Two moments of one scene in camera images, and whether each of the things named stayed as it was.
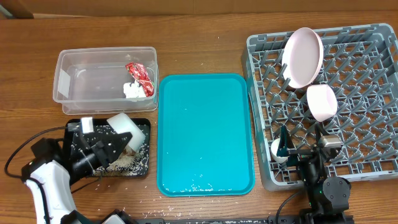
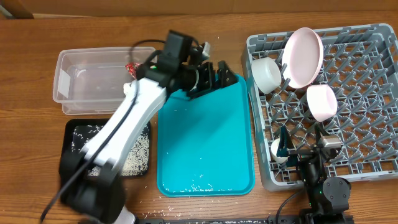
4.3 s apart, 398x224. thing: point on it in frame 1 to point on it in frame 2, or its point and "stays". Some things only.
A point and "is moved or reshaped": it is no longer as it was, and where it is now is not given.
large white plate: x=303 y=56 stays
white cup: x=274 y=148 stays
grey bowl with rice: x=122 y=124 is moved or reshaped
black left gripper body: x=98 y=150 to x=204 y=78
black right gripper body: x=310 y=170 stays
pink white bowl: x=322 y=101 stays
